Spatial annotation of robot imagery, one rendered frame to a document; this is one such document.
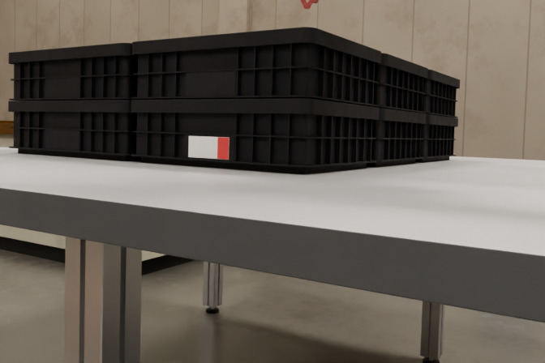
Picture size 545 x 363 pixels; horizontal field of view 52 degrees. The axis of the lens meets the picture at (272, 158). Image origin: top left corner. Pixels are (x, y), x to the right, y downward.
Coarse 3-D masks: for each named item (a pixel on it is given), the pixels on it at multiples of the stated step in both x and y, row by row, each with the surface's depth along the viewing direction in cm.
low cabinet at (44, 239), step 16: (0, 128) 329; (0, 144) 336; (0, 224) 338; (0, 240) 343; (16, 240) 335; (32, 240) 323; (48, 240) 315; (64, 240) 308; (48, 256) 320; (64, 256) 313; (144, 256) 285; (160, 256) 295; (144, 272) 293
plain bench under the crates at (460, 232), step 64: (0, 192) 59; (64, 192) 56; (128, 192) 58; (192, 192) 60; (256, 192) 61; (320, 192) 63; (384, 192) 65; (448, 192) 68; (512, 192) 70; (128, 256) 62; (192, 256) 46; (256, 256) 43; (320, 256) 40; (384, 256) 38; (448, 256) 35; (512, 256) 33; (128, 320) 62
